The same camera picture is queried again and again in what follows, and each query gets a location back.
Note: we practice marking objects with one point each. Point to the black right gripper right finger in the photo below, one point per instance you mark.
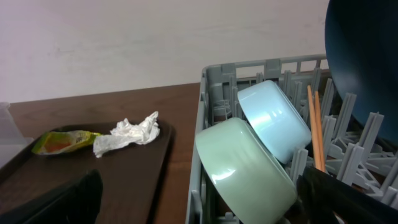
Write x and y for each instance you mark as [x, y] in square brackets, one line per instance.
[325, 199]

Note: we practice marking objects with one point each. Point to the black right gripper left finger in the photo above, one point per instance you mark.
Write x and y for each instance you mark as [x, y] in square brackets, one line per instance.
[76, 201]

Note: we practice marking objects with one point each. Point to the wooden chopstick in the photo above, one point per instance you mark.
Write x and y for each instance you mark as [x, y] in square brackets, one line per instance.
[315, 141]
[319, 130]

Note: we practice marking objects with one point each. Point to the mint green cup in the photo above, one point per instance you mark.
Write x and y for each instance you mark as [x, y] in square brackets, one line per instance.
[247, 176]

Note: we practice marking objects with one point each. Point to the yellow green snack wrapper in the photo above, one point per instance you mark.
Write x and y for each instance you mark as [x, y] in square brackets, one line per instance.
[53, 143]

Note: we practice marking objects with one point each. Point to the white napkin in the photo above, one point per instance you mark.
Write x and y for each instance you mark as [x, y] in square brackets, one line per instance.
[126, 133]

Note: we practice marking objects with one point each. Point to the light blue bowl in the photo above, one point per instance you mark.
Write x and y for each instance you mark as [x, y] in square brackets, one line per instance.
[274, 119]

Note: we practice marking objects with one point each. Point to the dark blue plate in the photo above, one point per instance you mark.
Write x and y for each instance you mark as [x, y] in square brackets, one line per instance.
[361, 49]

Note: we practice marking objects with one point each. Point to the grey dishwasher rack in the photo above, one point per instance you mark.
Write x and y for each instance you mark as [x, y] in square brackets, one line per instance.
[355, 157]

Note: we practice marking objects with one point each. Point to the dark brown serving tray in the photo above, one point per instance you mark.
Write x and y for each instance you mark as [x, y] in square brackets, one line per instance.
[130, 177]

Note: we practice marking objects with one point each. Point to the clear plastic bin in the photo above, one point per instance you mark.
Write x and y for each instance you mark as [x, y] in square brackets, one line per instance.
[12, 140]

